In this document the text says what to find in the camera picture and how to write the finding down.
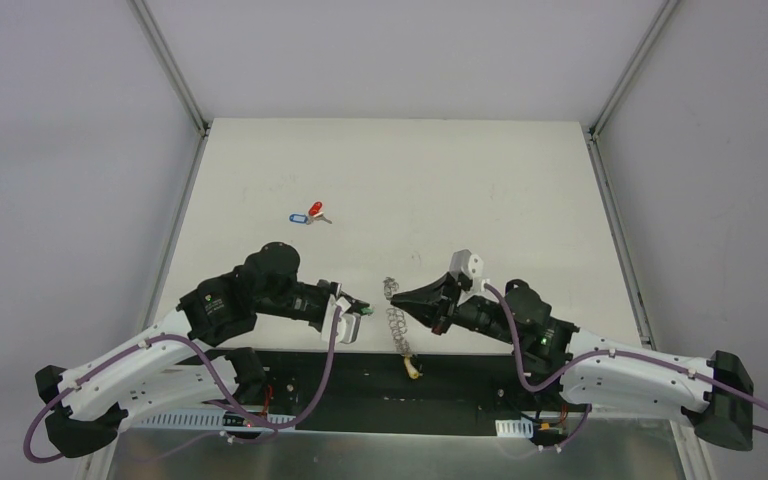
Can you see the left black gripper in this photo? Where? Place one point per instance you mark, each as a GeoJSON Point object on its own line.
{"type": "Point", "coordinates": [348, 301]}

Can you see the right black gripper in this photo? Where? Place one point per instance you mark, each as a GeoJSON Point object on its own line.
{"type": "Point", "coordinates": [446, 305]}

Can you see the large metal keyring with rings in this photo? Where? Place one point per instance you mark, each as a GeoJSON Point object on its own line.
{"type": "Point", "coordinates": [396, 319]}

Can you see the yellow tagged key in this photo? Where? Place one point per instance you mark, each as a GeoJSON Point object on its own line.
{"type": "Point", "coordinates": [412, 370]}

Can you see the blue tagged key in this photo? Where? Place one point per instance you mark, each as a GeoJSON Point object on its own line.
{"type": "Point", "coordinates": [298, 218]}

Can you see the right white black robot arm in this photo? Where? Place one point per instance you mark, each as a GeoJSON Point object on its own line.
{"type": "Point", "coordinates": [562, 362]}

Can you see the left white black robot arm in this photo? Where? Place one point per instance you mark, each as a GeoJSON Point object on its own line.
{"type": "Point", "coordinates": [167, 365]}

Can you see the left circuit board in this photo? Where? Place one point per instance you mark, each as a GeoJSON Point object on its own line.
{"type": "Point", "coordinates": [234, 421]}

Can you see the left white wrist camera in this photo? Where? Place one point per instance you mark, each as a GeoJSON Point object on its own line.
{"type": "Point", "coordinates": [340, 328]}

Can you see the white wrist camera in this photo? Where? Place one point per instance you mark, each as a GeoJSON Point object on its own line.
{"type": "Point", "coordinates": [466, 268]}
{"type": "Point", "coordinates": [340, 328]}

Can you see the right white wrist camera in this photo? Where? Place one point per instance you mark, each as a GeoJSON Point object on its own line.
{"type": "Point", "coordinates": [466, 268]}

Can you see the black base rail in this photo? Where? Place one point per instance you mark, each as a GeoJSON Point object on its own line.
{"type": "Point", "coordinates": [460, 395]}

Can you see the right aluminium frame post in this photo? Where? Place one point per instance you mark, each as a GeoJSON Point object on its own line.
{"type": "Point", "coordinates": [594, 139]}

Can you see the aluminium frame post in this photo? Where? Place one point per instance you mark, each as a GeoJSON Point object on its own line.
{"type": "Point", "coordinates": [594, 139]}
{"type": "Point", "coordinates": [200, 126]}

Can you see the left aluminium frame post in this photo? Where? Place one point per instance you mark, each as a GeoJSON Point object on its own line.
{"type": "Point", "coordinates": [200, 126]}

